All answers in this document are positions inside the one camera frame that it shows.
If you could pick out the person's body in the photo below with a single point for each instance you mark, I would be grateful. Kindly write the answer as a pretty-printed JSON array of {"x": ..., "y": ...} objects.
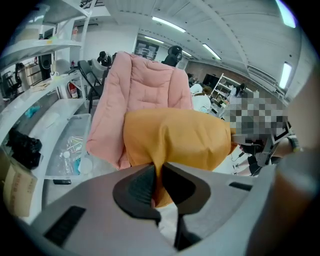
[{"x": 255, "y": 115}]

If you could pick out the black crumpled bag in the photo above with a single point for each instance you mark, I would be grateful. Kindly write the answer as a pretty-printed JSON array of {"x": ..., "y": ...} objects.
[{"x": 25, "y": 147}]

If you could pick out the brown cardboard box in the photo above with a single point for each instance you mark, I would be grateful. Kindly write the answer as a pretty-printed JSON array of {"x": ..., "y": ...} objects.
[{"x": 18, "y": 187}]

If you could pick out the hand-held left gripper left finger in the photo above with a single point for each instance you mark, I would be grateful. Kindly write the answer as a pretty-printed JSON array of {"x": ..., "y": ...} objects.
[{"x": 87, "y": 212}]

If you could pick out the red fire extinguisher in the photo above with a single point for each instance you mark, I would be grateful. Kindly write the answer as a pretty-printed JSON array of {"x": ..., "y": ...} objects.
[{"x": 73, "y": 90}]

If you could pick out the white metal rack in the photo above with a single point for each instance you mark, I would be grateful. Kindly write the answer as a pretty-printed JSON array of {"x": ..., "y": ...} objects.
[{"x": 220, "y": 87}]

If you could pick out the black monitor screen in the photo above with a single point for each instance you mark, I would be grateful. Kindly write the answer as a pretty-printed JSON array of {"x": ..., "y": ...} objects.
[{"x": 210, "y": 80}]

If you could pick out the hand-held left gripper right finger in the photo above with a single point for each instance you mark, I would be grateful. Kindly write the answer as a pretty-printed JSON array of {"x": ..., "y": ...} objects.
[{"x": 225, "y": 200}]

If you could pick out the black loudspeaker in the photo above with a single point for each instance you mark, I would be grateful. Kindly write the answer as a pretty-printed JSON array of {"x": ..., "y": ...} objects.
[{"x": 46, "y": 65}]

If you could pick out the ceiling light strip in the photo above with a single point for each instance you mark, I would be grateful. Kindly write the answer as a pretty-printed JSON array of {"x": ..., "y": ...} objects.
[
  {"x": 286, "y": 12},
  {"x": 153, "y": 39},
  {"x": 285, "y": 75},
  {"x": 168, "y": 24},
  {"x": 211, "y": 51}
]

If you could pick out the small plastic bottle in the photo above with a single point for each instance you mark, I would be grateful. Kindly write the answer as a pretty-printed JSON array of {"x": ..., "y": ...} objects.
[{"x": 75, "y": 33}]

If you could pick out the white shelving unit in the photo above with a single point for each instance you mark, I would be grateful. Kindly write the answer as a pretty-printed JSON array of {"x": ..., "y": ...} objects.
[{"x": 62, "y": 45}]

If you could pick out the clear plastic storage bin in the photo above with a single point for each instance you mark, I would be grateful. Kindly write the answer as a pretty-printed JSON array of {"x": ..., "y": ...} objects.
[{"x": 72, "y": 140}]

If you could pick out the teal glove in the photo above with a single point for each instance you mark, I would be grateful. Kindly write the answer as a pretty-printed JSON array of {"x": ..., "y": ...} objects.
[{"x": 32, "y": 111}]

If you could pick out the orange cushion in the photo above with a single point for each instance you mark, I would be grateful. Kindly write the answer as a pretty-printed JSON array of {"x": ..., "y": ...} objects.
[{"x": 175, "y": 135}]

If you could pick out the person's right forearm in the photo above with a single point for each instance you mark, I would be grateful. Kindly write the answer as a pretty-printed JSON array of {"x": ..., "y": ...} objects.
[{"x": 285, "y": 151}]

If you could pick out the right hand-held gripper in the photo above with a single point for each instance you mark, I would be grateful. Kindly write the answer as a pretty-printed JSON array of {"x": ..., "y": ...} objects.
[{"x": 266, "y": 156}]

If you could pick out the pink padded armchair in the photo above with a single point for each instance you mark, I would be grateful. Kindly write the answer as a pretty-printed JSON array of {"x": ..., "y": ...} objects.
[{"x": 150, "y": 85}]

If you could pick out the black folding chair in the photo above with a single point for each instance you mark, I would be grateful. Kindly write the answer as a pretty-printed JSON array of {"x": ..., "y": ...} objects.
[{"x": 86, "y": 67}]

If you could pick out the person's left hand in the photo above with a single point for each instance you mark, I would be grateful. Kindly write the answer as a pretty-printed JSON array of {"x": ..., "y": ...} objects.
[{"x": 300, "y": 205}]

